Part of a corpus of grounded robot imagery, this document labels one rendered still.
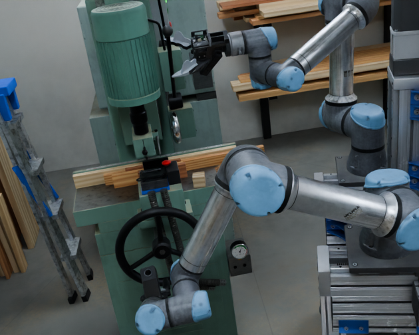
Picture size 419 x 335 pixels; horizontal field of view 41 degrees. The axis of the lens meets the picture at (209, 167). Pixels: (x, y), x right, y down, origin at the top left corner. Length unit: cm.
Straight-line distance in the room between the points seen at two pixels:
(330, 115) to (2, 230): 196
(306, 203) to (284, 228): 197
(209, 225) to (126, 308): 75
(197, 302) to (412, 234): 55
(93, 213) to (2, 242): 147
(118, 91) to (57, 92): 252
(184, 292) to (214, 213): 22
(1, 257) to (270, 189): 229
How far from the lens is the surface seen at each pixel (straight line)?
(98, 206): 190
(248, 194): 126
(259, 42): 180
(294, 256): 305
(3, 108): 260
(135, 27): 179
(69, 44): 424
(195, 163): 201
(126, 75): 181
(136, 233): 195
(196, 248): 150
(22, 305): 315
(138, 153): 194
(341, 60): 204
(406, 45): 168
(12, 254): 336
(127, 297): 209
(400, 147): 175
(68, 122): 441
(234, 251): 196
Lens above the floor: 177
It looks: 26 degrees down
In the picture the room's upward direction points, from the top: 8 degrees counter-clockwise
